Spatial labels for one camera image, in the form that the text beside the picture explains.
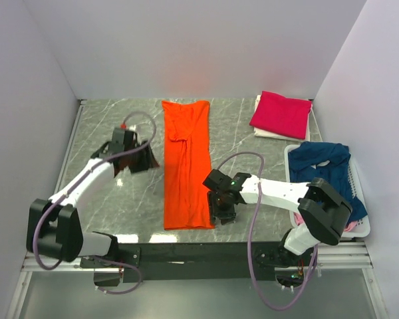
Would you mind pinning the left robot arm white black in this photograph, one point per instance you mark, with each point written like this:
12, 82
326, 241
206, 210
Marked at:
54, 228

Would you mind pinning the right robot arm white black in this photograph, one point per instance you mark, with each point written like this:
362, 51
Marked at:
324, 211

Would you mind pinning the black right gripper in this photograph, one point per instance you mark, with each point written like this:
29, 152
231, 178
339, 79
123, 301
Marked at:
226, 216

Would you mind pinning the folded magenta t-shirt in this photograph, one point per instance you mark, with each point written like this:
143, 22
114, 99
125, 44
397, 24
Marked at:
282, 114

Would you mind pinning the navy blue t-shirt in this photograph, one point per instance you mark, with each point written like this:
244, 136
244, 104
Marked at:
330, 162

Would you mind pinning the white plastic laundry basket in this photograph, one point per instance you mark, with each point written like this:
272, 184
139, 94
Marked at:
362, 227

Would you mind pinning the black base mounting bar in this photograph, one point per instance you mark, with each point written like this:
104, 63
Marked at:
192, 261

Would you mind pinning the light pink t-shirt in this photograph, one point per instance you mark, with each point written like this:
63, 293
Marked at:
299, 220

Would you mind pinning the orange t-shirt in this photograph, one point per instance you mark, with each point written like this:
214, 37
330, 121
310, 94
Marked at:
187, 163

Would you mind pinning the aluminium frame rail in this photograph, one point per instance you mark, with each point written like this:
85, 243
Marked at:
347, 255

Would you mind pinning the folded white t-shirt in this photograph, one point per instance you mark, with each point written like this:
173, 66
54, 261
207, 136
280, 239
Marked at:
279, 134

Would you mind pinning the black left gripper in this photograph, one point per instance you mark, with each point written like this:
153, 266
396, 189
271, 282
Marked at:
148, 161

